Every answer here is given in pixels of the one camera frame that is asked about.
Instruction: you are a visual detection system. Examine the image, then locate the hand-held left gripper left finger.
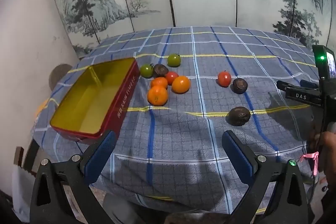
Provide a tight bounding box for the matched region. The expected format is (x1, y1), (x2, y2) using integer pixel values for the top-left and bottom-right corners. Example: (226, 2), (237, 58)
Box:
(29, 130), (117, 224)

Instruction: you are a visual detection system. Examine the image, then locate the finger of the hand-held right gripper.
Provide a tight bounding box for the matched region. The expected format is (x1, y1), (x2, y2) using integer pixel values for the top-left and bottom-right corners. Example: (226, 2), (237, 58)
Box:
(276, 80), (319, 92)
(300, 79), (319, 89)

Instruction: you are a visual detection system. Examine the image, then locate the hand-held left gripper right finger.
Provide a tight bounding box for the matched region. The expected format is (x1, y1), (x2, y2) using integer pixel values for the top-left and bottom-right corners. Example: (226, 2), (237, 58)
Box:
(222, 130), (315, 224)

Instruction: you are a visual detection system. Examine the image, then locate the dark wrinkled passion fruit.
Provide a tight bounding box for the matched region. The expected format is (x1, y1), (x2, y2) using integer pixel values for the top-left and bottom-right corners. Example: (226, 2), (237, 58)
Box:
(231, 77), (248, 94)
(153, 64), (169, 78)
(228, 106), (251, 126)

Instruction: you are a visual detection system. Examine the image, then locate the red and gold tin box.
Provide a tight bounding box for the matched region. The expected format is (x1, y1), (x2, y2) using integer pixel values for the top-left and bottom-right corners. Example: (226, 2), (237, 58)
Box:
(49, 57), (140, 146)

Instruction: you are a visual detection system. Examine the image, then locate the red tomato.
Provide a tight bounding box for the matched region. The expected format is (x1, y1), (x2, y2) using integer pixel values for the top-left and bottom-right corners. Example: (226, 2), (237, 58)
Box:
(165, 71), (179, 85)
(218, 70), (232, 87)

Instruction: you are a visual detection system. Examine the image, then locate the orange mandarin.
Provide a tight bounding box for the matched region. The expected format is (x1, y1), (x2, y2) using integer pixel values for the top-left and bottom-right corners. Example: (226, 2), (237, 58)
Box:
(172, 76), (191, 94)
(147, 85), (168, 106)
(150, 77), (168, 90)

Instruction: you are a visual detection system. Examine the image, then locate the green tomato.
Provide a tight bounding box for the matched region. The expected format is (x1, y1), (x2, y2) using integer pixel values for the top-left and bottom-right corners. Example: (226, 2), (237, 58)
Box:
(167, 53), (181, 67)
(140, 64), (154, 79)

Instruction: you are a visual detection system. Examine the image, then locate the person's right hand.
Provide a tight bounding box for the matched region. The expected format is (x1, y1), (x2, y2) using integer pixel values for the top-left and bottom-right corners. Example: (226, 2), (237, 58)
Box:
(308, 123), (336, 180)

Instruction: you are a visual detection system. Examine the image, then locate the blue plaid tablecloth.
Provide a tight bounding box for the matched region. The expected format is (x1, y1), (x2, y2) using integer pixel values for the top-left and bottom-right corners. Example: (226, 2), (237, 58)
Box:
(31, 26), (322, 215)

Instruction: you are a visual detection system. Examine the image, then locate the pink ribbon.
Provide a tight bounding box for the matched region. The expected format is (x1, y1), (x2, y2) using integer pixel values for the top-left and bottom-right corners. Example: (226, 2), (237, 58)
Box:
(299, 152), (319, 177)

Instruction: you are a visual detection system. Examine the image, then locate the brown wooden chair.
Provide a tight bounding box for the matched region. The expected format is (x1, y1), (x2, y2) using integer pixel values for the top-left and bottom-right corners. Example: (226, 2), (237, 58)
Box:
(14, 139), (40, 177)

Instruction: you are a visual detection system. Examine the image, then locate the round grey millstone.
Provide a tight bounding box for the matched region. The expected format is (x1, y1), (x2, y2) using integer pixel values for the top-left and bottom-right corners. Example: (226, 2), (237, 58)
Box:
(49, 64), (74, 90)

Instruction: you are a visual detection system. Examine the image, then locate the white paper bag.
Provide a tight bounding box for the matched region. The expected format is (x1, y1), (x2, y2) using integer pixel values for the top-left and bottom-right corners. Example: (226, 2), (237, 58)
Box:
(12, 164), (37, 222)

